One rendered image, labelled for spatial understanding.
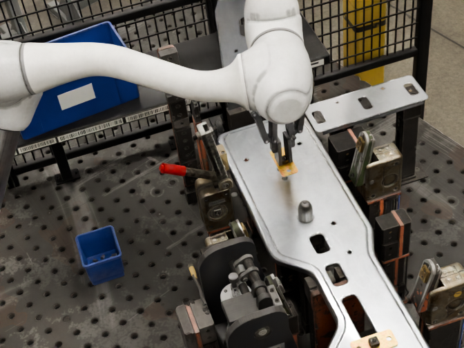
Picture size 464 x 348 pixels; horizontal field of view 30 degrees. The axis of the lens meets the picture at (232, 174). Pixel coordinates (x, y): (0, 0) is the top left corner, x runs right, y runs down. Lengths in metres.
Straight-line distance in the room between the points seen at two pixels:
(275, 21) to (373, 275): 0.54
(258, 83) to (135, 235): 0.89
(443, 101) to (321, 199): 1.81
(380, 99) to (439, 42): 1.84
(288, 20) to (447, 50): 2.34
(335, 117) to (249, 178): 0.27
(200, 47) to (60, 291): 0.71
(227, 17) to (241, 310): 0.71
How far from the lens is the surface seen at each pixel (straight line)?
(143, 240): 2.26
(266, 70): 1.48
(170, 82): 1.56
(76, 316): 2.15
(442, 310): 1.74
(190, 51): 2.26
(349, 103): 2.10
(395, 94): 2.13
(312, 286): 1.75
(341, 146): 2.02
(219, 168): 1.81
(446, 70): 3.78
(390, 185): 1.97
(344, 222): 1.84
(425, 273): 1.66
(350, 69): 2.58
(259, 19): 1.59
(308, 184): 1.91
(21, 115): 1.85
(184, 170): 1.80
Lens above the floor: 2.40
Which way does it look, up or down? 46 degrees down
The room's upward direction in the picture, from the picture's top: 8 degrees counter-clockwise
